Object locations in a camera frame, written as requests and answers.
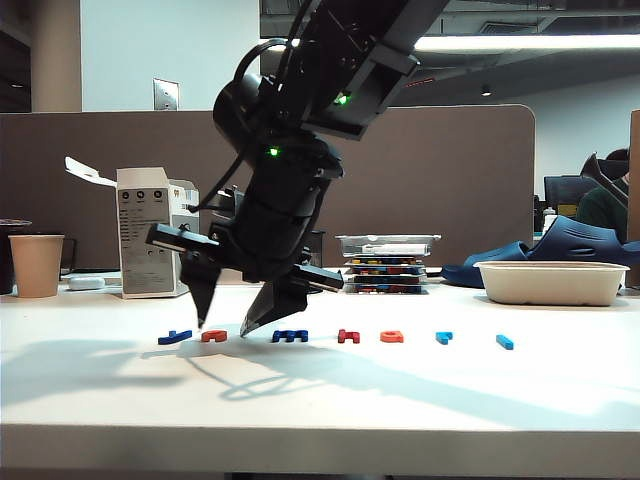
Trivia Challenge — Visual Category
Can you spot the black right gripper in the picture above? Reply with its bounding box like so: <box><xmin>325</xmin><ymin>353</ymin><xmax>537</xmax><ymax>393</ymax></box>
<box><xmin>146</xmin><ymin>192</ymin><xmax>346</xmax><ymax>339</ymax></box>

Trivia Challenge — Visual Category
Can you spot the dark blue letter y magnet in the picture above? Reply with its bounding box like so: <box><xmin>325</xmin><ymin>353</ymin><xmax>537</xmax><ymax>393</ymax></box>
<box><xmin>157</xmin><ymin>329</ymin><xmax>194</xmax><ymax>346</ymax></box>

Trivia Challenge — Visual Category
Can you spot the teal letter magnet tray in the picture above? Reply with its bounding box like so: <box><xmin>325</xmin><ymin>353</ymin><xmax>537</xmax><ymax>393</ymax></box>
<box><xmin>345</xmin><ymin>265</ymin><xmax>427</xmax><ymax>277</ymax></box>
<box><xmin>346</xmin><ymin>274</ymin><xmax>427</xmax><ymax>286</ymax></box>
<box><xmin>343</xmin><ymin>256</ymin><xmax>425</xmax><ymax>267</ymax></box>

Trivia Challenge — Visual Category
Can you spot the stack of clear letter boxes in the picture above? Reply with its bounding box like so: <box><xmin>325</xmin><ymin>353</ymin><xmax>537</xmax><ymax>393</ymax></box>
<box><xmin>344</xmin><ymin>284</ymin><xmax>430</xmax><ymax>297</ymax></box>

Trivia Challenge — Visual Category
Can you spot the black mesh pen holder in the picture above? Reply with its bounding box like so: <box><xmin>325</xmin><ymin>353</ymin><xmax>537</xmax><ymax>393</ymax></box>
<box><xmin>299</xmin><ymin>230</ymin><xmax>326</xmax><ymax>269</ymax></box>

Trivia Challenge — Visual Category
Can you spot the white face mask box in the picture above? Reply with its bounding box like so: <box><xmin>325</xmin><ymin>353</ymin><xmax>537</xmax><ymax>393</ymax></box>
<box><xmin>64</xmin><ymin>156</ymin><xmax>201</xmax><ymax>300</ymax></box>

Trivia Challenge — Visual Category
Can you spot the clear plastic case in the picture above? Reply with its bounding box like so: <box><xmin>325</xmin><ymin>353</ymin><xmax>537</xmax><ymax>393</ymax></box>
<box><xmin>334</xmin><ymin>233</ymin><xmax>443</xmax><ymax>260</ymax></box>

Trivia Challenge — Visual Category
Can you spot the small white plastic device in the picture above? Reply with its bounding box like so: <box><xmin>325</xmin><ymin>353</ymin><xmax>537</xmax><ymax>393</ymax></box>
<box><xmin>67</xmin><ymin>276</ymin><xmax>107</xmax><ymax>292</ymax></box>

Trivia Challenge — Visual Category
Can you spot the white marker inside case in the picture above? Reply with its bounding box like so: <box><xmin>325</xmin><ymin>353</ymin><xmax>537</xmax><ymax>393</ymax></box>
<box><xmin>360</xmin><ymin>243</ymin><xmax>430</xmax><ymax>257</ymax></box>

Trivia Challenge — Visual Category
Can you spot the brown paper cup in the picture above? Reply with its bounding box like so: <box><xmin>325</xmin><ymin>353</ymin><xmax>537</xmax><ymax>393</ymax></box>
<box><xmin>8</xmin><ymin>234</ymin><xmax>66</xmax><ymax>299</ymax></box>

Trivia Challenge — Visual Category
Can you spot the brown desk partition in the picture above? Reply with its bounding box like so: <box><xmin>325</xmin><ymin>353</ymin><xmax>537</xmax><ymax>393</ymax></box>
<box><xmin>0</xmin><ymin>103</ymin><xmax>537</xmax><ymax>274</ymax></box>

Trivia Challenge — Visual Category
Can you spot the dark blue rubber slipper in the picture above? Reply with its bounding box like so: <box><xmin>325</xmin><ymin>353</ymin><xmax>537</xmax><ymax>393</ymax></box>
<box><xmin>439</xmin><ymin>240</ymin><xmax>534</xmax><ymax>289</ymax></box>
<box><xmin>527</xmin><ymin>214</ymin><xmax>640</xmax><ymax>263</ymax></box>

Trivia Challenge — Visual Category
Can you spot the beige pulp food container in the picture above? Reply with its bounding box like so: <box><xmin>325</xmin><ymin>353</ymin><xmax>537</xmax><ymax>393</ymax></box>
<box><xmin>472</xmin><ymin>260</ymin><xmax>631</xmax><ymax>307</ymax></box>

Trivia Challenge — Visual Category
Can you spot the black computer monitor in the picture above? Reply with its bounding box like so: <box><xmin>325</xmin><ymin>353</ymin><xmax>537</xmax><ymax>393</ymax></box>
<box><xmin>543</xmin><ymin>174</ymin><xmax>596</xmax><ymax>209</ymax></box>

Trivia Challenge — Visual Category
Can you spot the person in green sweater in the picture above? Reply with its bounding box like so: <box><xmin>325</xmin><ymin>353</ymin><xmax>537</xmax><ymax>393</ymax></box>
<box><xmin>574</xmin><ymin>148</ymin><xmax>631</xmax><ymax>242</ymax></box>

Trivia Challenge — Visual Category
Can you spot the long ceiling light strip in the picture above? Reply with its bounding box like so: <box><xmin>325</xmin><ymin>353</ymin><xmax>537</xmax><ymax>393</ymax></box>
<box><xmin>412</xmin><ymin>33</ymin><xmax>640</xmax><ymax>51</ymax></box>

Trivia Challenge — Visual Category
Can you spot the dark grey chair headrest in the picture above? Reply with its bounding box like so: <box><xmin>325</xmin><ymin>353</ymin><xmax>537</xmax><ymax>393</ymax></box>
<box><xmin>579</xmin><ymin>152</ymin><xmax>629</xmax><ymax>206</ymax></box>

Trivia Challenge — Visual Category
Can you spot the brown wooden panel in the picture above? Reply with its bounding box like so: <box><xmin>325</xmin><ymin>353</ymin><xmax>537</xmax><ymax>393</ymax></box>
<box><xmin>628</xmin><ymin>109</ymin><xmax>640</xmax><ymax>289</ymax></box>

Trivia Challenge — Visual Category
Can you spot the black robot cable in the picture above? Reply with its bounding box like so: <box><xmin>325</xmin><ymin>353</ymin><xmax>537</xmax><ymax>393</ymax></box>
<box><xmin>189</xmin><ymin>0</ymin><xmax>321</xmax><ymax>214</ymax></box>

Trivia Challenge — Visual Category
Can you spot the metal wall switch plate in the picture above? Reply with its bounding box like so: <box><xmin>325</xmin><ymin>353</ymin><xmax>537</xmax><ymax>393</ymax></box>
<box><xmin>152</xmin><ymin>77</ymin><xmax>181</xmax><ymax>111</ymax></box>

